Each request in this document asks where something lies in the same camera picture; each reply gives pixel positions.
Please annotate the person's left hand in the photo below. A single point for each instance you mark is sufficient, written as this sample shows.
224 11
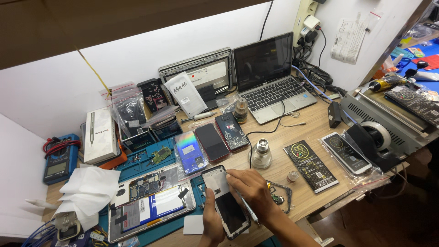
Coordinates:
212 228

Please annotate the person's right hand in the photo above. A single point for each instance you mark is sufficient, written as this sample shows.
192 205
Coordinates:
255 194

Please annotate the silver precision screwdriver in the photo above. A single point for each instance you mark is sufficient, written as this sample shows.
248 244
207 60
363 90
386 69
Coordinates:
249 210

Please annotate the black smartphone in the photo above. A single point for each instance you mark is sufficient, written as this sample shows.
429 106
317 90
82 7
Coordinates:
230 209

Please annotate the white card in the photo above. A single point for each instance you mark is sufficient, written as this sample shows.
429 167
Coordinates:
192 224

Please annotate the glass alcohol dispenser bottle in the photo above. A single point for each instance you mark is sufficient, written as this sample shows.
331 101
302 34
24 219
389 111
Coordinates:
260 156

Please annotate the small clear dropper bottle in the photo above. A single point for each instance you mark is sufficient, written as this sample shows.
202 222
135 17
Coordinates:
292 177

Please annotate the black screen protector packet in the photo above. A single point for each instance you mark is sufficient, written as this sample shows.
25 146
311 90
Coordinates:
310 165

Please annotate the opened tablet with exposed board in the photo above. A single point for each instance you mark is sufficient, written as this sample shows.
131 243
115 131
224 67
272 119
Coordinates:
154 205

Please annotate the black red patterned phone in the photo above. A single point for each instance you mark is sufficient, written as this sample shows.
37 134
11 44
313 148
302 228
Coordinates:
232 133

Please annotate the red phone with dark screen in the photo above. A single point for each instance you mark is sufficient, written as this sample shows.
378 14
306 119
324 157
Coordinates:
211 142

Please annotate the iridescent blue phone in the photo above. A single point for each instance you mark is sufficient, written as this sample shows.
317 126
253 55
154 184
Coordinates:
189 152

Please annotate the small brown bottle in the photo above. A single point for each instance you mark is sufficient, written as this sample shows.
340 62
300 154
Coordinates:
241 111

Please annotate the small green circuit board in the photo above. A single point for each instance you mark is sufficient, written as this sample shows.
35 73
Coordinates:
161 155

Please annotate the blue repair mat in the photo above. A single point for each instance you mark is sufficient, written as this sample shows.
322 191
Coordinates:
142 164

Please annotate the grey paste syringe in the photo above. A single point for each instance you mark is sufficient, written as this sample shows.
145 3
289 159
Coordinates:
200 116

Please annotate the small clear plastic bag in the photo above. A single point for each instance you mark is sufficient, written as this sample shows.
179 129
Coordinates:
226 103

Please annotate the white smartphone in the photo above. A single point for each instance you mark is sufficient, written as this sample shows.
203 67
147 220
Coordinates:
346 153

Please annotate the small black parts box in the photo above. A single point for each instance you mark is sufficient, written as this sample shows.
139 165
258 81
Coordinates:
168 129

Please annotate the black power adapter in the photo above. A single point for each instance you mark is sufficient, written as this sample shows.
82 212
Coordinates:
334 115

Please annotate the large black parts box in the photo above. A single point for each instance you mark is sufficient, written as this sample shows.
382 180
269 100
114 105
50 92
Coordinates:
140 140

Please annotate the large clear plastic bag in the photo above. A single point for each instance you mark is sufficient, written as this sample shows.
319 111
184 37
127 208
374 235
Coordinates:
370 178

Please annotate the silver open laptop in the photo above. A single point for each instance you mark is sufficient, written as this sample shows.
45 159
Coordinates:
271 79

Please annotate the orange tool case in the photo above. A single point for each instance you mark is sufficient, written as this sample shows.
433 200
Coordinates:
116 160

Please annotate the white handwritten envelope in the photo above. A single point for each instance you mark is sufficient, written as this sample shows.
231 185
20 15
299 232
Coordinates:
185 94

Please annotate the black tape dispenser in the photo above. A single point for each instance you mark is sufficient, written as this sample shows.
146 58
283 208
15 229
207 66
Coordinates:
368 145

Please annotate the crumpled white tissue paper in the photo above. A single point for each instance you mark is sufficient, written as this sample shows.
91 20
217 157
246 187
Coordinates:
87 192

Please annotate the disassembled silver laptop screen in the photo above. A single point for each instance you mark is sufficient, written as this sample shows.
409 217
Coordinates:
209 68

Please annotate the black printed phone case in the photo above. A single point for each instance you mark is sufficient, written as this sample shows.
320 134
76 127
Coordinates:
152 96

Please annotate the white screwdriver box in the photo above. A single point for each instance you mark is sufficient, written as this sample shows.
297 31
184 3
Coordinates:
101 135

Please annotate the clear plastic bags with parts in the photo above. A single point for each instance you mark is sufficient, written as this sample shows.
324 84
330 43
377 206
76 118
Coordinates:
128 109

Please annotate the grey metal machine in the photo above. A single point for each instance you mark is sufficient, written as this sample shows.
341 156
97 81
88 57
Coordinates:
387 118

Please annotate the blue digital multimeter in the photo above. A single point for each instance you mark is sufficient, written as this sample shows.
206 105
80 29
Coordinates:
58 164

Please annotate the black yellow glue tube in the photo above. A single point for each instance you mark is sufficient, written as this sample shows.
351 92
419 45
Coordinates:
387 83

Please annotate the printed paper sheet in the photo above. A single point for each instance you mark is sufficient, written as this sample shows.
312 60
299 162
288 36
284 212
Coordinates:
348 41

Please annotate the white plug charger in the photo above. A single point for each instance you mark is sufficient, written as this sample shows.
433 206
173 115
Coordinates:
311 22

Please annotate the black patterned packet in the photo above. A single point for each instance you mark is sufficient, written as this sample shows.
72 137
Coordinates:
416 104

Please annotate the blue table with clutter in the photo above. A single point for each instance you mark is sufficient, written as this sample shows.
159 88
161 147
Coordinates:
423 58

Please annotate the brown overhead shelf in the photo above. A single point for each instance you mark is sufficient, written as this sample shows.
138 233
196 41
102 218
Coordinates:
103 24

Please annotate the black phone middle frame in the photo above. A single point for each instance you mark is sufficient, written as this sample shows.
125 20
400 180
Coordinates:
278 199

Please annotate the white wall power strip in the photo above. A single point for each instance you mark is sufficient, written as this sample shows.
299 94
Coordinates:
303 17

